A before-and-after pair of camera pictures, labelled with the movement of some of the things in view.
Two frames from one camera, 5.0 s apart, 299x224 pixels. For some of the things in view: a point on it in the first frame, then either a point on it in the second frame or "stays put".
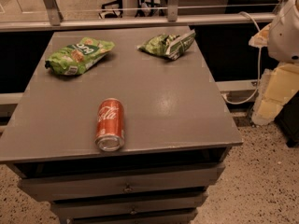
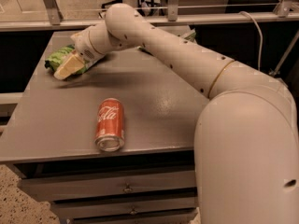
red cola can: [109, 124] stays put
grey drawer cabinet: [177, 133] stays put
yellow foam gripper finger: [277, 86] → [70, 66]
